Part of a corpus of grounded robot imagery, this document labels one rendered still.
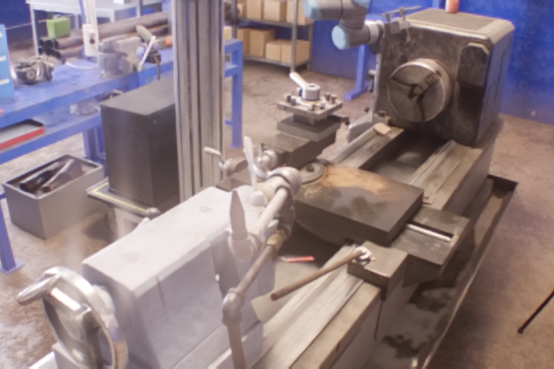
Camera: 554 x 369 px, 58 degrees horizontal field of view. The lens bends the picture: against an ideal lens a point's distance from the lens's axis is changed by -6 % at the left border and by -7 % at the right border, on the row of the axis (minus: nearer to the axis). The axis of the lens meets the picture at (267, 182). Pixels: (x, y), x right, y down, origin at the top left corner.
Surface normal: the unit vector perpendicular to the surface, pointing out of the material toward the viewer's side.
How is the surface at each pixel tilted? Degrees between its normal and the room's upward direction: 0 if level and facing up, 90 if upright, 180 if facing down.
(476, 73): 90
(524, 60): 90
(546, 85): 90
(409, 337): 0
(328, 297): 0
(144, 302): 82
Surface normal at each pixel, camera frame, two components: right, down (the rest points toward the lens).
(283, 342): 0.03, -0.89
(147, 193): -0.50, 0.39
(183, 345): 0.77, -0.11
